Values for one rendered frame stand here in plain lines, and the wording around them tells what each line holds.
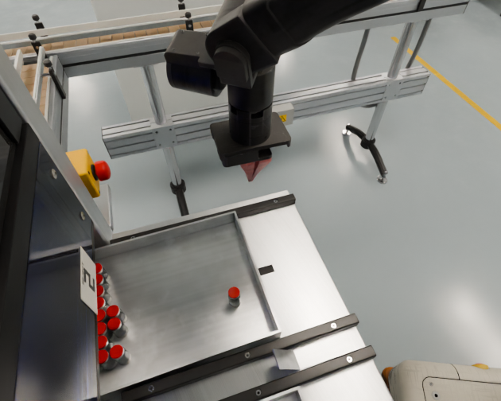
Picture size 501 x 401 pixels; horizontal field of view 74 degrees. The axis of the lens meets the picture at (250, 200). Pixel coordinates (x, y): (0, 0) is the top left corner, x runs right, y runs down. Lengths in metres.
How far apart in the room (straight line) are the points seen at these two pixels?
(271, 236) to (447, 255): 1.36
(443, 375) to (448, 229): 0.90
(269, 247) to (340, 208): 1.25
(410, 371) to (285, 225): 0.77
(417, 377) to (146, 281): 0.95
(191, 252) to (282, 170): 1.41
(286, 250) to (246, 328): 0.18
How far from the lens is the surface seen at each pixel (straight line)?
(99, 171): 0.71
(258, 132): 0.44
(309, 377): 0.60
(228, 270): 0.67
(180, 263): 0.69
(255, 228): 0.72
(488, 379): 1.44
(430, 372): 1.36
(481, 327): 1.85
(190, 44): 0.42
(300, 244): 0.71
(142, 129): 1.52
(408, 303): 1.74
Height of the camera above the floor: 1.48
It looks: 52 degrees down
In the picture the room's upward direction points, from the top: straight up
